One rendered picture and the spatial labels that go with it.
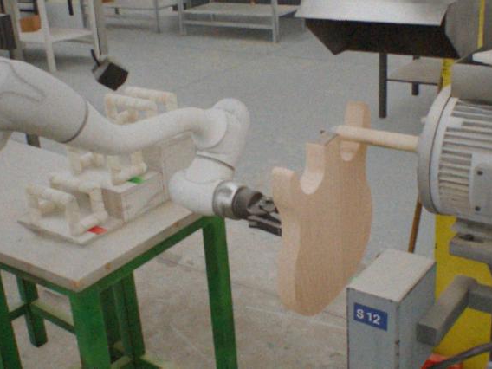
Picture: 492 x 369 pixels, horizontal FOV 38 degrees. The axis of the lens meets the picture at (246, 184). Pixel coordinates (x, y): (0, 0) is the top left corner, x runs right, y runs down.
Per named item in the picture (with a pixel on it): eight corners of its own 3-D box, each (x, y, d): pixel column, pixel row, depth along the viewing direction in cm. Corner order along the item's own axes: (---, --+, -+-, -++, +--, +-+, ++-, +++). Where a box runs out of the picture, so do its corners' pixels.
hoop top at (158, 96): (179, 103, 204) (177, 92, 203) (171, 106, 202) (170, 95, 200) (130, 94, 215) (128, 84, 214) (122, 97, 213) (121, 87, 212)
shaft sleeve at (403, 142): (419, 156, 141) (424, 142, 142) (415, 147, 139) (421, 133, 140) (339, 142, 151) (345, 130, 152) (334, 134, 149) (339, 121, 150)
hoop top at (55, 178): (104, 193, 187) (102, 183, 186) (95, 198, 185) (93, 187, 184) (55, 179, 199) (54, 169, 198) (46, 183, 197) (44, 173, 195)
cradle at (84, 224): (111, 219, 190) (109, 209, 188) (79, 237, 181) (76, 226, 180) (102, 216, 191) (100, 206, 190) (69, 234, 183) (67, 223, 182)
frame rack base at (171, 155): (199, 183, 213) (194, 128, 206) (165, 202, 202) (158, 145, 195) (134, 168, 228) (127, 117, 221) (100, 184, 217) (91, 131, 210)
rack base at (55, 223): (126, 223, 191) (125, 219, 190) (83, 247, 180) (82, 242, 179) (59, 203, 206) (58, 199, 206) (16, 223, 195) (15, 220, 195)
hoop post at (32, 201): (44, 218, 194) (38, 187, 190) (35, 223, 192) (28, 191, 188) (36, 216, 196) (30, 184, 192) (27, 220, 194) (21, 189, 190)
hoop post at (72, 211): (85, 232, 184) (79, 199, 181) (75, 237, 182) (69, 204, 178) (76, 229, 186) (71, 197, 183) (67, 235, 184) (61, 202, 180)
